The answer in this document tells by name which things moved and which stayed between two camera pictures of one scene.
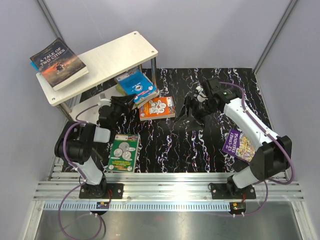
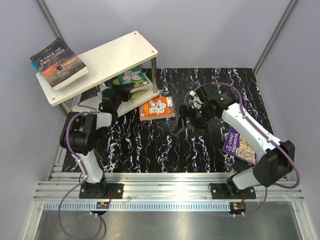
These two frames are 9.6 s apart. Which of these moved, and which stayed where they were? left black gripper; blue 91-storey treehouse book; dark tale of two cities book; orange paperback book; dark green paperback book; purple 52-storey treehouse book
Moved: left black gripper; dark green paperback book
Stayed: orange paperback book; blue 91-storey treehouse book; dark tale of two cities book; purple 52-storey treehouse book
